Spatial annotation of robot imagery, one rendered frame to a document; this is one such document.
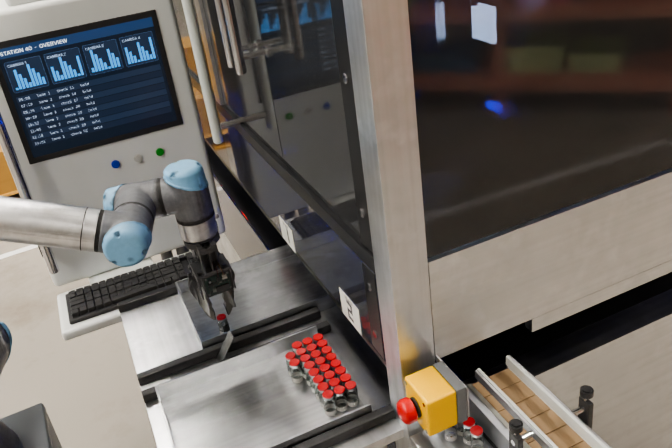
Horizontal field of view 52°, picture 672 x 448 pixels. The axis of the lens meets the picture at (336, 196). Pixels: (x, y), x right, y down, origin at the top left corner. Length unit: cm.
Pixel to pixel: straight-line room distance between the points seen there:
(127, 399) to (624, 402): 189
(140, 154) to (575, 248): 117
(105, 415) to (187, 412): 147
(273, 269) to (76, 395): 146
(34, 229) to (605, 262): 99
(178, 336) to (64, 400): 146
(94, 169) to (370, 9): 119
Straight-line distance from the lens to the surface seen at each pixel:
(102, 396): 293
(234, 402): 137
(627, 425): 166
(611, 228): 129
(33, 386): 313
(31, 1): 183
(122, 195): 132
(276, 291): 163
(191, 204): 131
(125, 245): 120
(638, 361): 155
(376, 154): 94
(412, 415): 112
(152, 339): 159
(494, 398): 124
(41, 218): 123
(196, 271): 140
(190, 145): 194
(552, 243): 121
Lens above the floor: 180
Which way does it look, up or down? 27 degrees down
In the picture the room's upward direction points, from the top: 8 degrees counter-clockwise
